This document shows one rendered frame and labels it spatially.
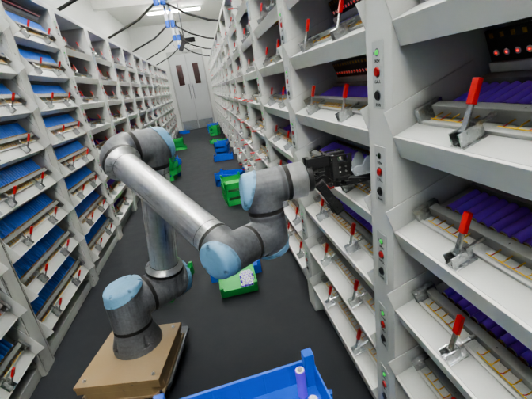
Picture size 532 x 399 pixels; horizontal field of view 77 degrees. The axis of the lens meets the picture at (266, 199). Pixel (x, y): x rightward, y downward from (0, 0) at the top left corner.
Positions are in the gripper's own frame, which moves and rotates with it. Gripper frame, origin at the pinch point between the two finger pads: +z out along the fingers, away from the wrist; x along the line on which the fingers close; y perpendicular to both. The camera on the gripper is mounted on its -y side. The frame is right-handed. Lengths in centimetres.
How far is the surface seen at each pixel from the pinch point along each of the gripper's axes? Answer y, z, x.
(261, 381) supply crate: -27, -42, -29
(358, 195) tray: -5.6, -6.2, -0.8
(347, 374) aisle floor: -79, -9, 11
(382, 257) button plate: -14.7, -9.6, -17.6
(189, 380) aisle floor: -78, -67, 29
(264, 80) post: 27, 0, 118
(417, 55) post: 26.7, -3.9, -22.0
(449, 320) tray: -23.7, -3.4, -31.1
